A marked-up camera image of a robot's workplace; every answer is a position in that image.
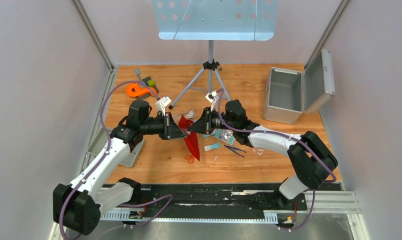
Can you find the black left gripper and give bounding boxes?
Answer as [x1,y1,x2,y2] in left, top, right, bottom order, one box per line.
[140,112,188,140]

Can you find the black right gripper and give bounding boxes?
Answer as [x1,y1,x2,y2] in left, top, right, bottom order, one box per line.
[188,106,237,135]

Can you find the red first aid pouch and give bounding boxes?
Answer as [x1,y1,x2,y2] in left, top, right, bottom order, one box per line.
[178,115,200,161]

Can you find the blue plastic tweezers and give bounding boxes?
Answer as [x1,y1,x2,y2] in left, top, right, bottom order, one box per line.
[224,145,247,158]

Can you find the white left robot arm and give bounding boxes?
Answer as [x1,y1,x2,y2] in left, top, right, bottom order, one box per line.
[53,96,187,236]

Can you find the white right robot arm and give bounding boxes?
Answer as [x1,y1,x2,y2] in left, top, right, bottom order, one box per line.
[188,100,338,209]

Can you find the blue white sachet middle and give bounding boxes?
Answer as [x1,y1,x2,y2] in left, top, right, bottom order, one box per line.
[202,131,216,138]

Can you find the blue white sachet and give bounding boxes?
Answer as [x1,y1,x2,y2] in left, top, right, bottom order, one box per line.
[204,142,221,152]
[202,131,216,138]

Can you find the cotton swabs bag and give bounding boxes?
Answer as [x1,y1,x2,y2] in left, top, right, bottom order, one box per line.
[174,110,196,121]

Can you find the adhesive tape pack blue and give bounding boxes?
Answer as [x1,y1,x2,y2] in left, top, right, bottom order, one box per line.
[214,129,236,146]

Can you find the blue white sachet lower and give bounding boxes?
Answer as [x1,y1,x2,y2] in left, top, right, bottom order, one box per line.
[204,142,221,152]

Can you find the orange grey toy fixture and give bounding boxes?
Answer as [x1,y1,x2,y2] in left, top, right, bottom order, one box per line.
[125,68,159,100]

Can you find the white pads zip bag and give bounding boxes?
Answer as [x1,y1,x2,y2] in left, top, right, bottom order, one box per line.
[253,148,264,156]

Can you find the grey plastic tray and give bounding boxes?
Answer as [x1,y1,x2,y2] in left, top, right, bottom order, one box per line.
[84,127,145,168]

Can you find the grey metal case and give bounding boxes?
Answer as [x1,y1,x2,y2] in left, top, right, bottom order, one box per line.
[262,49,336,125]

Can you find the blue music stand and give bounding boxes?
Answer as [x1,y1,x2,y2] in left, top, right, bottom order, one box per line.
[151,0,278,109]

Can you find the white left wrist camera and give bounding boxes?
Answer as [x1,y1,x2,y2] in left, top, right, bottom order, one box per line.
[155,96,172,116]

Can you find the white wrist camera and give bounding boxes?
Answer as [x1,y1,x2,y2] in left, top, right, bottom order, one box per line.
[205,90,219,111]
[155,96,172,116]

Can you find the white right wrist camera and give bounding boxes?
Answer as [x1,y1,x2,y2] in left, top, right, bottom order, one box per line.
[205,90,219,111]

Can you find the orange handled scissors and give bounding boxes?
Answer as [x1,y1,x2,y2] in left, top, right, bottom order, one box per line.
[184,154,196,165]

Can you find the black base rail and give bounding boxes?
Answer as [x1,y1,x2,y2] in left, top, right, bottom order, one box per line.
[101,181,344,221]

